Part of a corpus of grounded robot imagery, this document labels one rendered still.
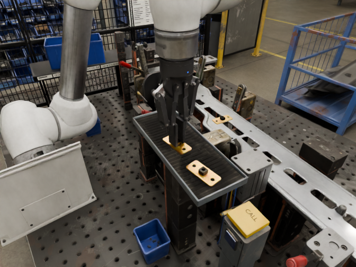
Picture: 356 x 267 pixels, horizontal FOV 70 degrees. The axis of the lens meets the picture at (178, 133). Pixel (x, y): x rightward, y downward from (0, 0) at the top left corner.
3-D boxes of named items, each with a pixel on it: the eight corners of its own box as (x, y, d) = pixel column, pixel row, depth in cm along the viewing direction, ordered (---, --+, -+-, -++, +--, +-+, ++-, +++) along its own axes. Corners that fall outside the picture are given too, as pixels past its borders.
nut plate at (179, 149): (192, 149, 67) (192, 145, 67) (181, 155, 65) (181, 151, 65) (172, 134, 73) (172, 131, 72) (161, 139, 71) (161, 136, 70)
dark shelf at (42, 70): (179, 53, 173) (179, 49, 171) (34, 82, 137) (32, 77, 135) (165, 44, 188) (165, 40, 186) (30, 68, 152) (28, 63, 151)
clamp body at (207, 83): (215, 121, 162) (221, 68, 141) (199, 126, 157) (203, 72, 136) (207, 114, 168) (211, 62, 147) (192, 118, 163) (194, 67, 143)
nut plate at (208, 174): (222, 179, 59) (222, 175, 58) (210, 187, 57) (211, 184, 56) (196, 160, 64) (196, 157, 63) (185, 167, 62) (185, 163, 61)
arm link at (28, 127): (8, 164, 104) (-13, 115, 105) (52, 150, 118) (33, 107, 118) (17, 153, 93) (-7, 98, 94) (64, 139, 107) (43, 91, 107)
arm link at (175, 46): (144, 25, 52) (147, 54, 55) (172, 35, 46) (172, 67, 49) (179, 19, 56) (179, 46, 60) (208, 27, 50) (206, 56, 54)
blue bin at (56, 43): (106, 62, 151) (102, 40, 144) (51, 70, 143) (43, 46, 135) (102, 53, 164) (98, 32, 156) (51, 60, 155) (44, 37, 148)
